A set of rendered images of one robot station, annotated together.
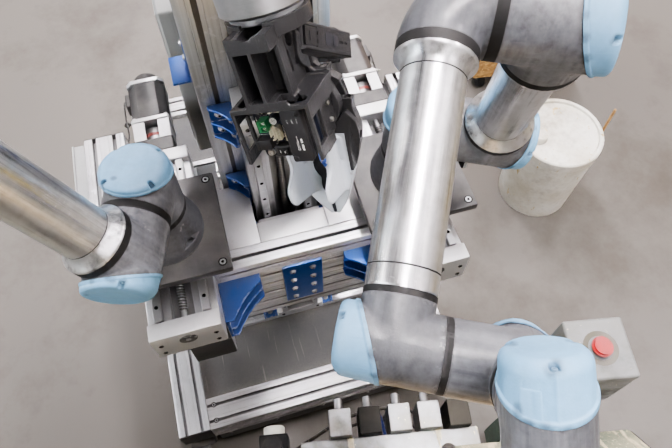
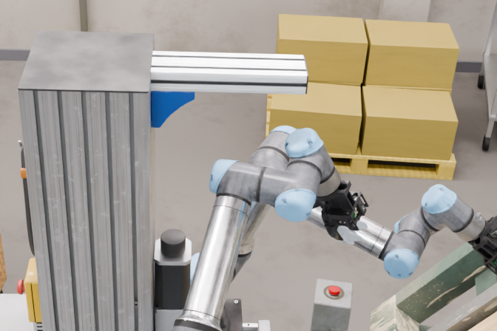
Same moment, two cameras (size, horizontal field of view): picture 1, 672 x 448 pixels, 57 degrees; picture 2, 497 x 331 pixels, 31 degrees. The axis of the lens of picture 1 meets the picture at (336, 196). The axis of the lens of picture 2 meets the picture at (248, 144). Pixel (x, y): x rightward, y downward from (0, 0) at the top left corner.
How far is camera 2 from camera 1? 1.82 m
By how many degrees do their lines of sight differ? 56
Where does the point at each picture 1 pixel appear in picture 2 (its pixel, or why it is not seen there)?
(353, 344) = (408, 255)
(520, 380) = (442, 199)
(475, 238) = not seen: outside the picture
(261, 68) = (347, 194)
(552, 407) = (451, 196)
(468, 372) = (422, 231)
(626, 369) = (347, 287)
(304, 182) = (350, 236)
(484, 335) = (410, 223)
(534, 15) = not seen: hidden behind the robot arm
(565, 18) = not seen: hidden behind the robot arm
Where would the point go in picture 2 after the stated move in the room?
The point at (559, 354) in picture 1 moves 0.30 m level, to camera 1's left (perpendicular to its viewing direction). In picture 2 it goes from (435, 189) to (427, 268)
